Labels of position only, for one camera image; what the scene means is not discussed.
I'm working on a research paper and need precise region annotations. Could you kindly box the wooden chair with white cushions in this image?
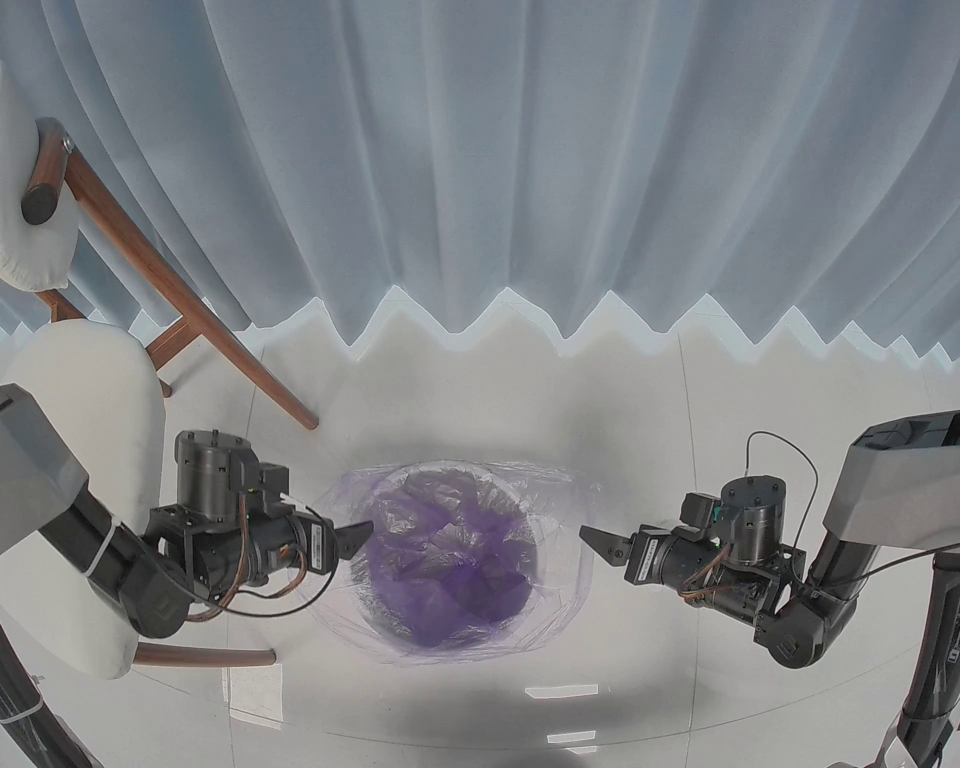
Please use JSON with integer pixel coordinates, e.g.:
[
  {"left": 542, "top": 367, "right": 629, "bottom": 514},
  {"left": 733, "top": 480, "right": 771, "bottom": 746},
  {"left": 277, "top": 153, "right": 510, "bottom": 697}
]
[{"left": 0, "top": 63, "right": 320, "bottom": 684}]

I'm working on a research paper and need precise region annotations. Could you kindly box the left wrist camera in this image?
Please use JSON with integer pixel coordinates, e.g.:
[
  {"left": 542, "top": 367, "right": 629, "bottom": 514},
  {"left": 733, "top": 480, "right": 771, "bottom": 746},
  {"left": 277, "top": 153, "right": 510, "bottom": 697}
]
[{"left": 258, "top": 465, "right": 292, "bottom": 513}]

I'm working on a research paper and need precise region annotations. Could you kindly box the purple plastic bag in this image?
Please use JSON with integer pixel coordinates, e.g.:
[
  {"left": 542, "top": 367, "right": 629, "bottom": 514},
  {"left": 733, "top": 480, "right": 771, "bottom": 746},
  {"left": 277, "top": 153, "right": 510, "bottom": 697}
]
[{"left": 311, "top": 456, "right": 605, "bottom": 665}]

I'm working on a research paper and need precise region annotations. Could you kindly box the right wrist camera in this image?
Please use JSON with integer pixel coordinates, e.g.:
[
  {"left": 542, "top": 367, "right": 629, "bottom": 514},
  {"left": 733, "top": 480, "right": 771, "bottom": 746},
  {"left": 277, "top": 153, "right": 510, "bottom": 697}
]
[{"left": 678, "top": 491, "right": 720, "bottom": 541}]

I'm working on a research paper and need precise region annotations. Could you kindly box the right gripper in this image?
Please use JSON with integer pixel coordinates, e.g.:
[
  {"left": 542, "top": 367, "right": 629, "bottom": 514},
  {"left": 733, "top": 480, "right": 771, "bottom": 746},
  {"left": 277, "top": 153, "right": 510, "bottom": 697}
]
[{"left": 626, "top": 525, "right": 726, "bottom": 595}]

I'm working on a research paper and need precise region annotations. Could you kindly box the pale blue curtain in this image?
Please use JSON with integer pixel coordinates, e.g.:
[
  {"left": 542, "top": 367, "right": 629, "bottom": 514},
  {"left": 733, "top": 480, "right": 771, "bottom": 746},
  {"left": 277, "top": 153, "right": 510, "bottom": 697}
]
[{"left": 0, "top": 0, "right": 960, "bottom": 369}]

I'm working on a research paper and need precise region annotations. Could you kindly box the black cable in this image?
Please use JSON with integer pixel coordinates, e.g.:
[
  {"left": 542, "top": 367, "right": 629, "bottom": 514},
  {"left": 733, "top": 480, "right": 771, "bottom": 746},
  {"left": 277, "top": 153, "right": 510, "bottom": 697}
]
[
  {"left": 213, "top": 551, "right": 337, "bottom": 621},
  {"left": 746, "top": 431, "right": 820, "bottom": 560}
]

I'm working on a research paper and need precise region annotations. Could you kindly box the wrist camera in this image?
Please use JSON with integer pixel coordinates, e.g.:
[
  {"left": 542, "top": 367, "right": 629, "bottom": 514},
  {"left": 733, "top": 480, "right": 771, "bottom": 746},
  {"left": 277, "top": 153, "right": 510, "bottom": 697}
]
[
  {"left": 258, "top": 465, "right": 292, "bottom": 513},
  {"left": 678, "top": 491, "right": 720, "bottom": 541}
]

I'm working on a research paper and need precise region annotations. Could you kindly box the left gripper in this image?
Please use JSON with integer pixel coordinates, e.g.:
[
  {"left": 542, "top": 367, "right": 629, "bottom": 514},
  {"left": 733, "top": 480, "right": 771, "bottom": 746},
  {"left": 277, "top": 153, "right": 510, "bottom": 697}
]
[{"left": 246, "top": 511, "right": 343, "bottom": 591}]

